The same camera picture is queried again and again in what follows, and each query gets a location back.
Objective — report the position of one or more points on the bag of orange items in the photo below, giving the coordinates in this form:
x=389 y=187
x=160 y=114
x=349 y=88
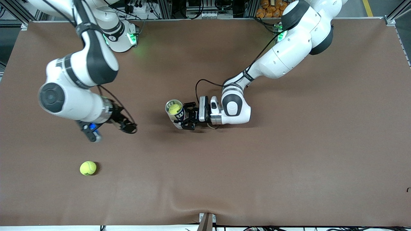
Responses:
x=273 y=9

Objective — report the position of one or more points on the white blue tennis ball can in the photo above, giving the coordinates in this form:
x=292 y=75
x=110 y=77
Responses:
x=178 y=122

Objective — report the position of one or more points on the yellow tennis ball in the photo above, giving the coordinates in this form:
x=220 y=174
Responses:
x=175 y=109
x=88 y=168

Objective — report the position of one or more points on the grey electronics rack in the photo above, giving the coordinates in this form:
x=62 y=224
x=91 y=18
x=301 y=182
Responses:
x=208 y=14

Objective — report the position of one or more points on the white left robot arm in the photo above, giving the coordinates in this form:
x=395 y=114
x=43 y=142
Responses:
x=289 y=54

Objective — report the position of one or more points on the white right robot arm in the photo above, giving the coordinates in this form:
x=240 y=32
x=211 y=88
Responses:
x=74 y=102

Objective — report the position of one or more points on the aluminium corner bracket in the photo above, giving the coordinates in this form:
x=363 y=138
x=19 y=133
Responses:
x=390 y=21
x=24 y=26

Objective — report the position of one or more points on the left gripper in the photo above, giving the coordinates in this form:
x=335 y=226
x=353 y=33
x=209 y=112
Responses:
x=194 y=115

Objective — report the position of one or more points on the brown table mat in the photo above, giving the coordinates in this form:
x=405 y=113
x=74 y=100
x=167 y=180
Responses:
x=205 y=179

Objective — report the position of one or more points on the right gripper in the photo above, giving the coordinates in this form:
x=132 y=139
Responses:
x=117 y=115

